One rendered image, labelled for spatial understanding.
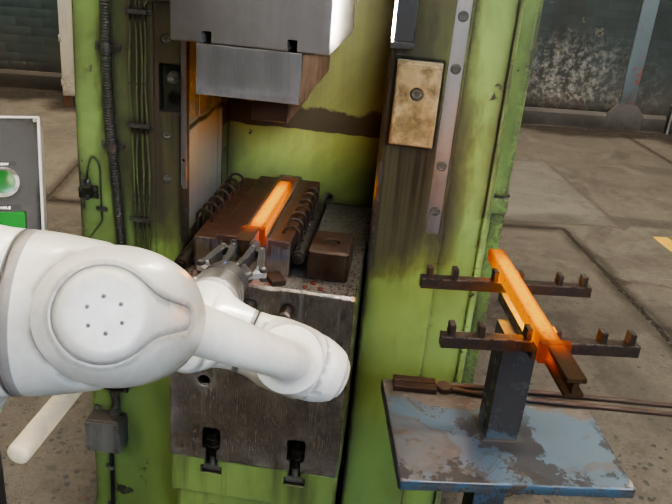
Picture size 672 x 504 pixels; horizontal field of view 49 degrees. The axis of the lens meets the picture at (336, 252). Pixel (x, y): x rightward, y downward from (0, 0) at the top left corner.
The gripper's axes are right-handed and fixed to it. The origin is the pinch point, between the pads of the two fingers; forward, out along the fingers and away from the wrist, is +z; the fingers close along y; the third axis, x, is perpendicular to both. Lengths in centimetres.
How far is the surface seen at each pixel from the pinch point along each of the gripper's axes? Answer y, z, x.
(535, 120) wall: 155, 629, -108
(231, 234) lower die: -4.9, 6.0, -1.3
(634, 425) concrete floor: 125, 106, -102
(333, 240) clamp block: 15.5, 12.8, -2.8
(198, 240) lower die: -11.6, 5.3, -3.2
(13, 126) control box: -46.4, 0.3, 18.1
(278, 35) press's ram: 3.0, 6.1, 38.9
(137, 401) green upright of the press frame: -31, 18, -56
